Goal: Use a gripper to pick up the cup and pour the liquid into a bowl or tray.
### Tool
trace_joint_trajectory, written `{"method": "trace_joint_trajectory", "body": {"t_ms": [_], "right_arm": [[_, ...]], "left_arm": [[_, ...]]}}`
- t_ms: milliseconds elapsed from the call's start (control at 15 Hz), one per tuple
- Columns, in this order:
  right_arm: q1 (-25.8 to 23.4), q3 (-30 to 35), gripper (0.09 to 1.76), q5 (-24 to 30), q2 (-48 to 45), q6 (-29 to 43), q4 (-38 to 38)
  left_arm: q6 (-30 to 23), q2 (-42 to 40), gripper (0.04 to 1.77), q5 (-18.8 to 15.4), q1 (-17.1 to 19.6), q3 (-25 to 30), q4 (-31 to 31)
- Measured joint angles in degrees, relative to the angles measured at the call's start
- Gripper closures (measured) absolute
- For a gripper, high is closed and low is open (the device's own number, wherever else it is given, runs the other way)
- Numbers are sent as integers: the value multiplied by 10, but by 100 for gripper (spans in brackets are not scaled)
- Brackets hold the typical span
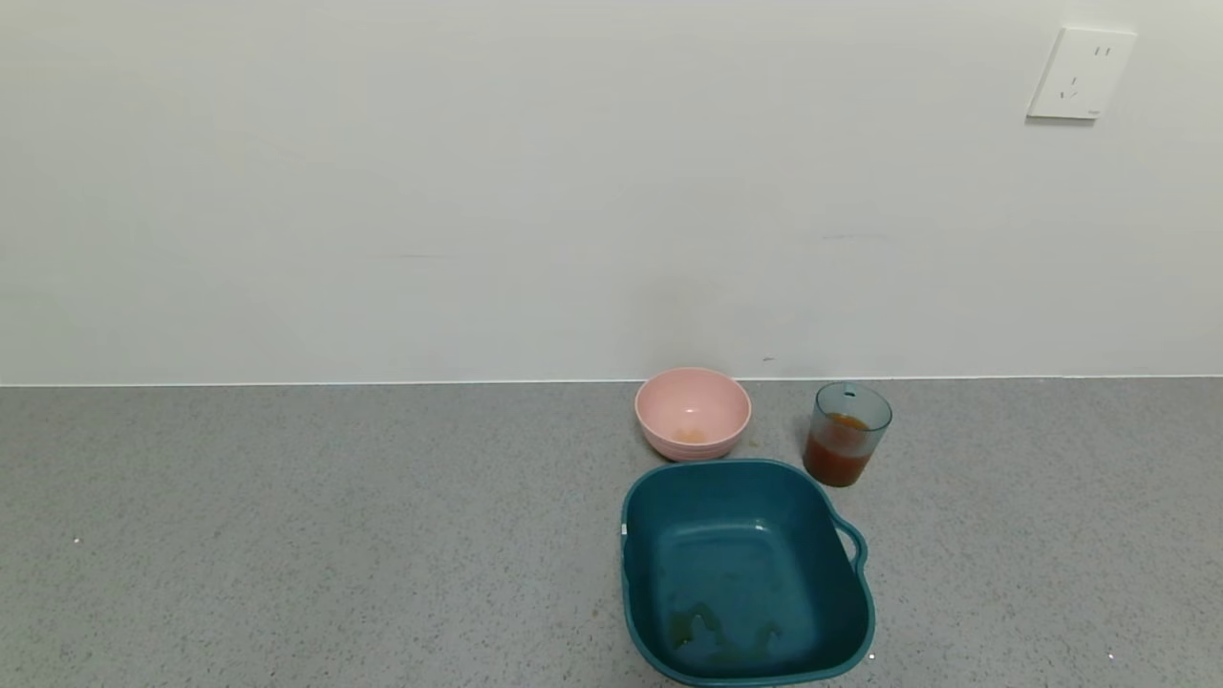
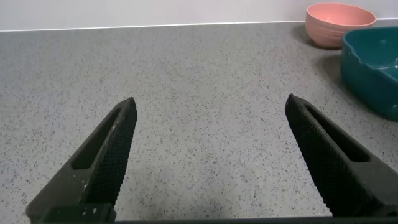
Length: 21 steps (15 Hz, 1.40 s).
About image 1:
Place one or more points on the ribbed clear blue cup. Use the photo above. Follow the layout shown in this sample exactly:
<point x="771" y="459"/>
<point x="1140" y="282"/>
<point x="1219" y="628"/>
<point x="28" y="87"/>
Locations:
<point x="865" y="406"/>

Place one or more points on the white wall socket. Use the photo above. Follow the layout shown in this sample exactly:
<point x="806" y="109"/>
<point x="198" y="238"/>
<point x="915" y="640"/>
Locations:
<point x="1080" y="72"/>

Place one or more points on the pink ribbed bowl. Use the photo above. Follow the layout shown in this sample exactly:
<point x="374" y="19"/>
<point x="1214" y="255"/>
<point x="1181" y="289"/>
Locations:
<point x="669" y="401"/>

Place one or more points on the teal square plastic basin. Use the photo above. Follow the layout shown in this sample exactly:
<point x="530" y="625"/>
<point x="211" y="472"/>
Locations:
<point x="740" y="573"/>

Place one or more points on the orange red liquid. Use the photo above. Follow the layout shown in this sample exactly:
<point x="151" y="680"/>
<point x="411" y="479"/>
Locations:
<point x="836" y="459"/>

